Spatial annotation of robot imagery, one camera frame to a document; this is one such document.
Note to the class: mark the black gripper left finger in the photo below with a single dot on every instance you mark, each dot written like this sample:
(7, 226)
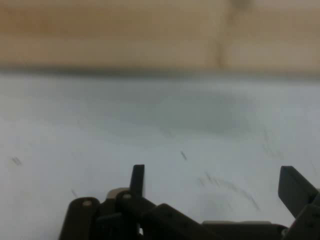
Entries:
(136, 180)

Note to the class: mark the light wooden board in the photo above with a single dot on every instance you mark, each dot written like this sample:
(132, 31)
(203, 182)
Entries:
(125, 32)

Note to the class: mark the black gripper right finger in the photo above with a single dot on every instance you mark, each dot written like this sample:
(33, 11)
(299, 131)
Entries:
(295, 190)

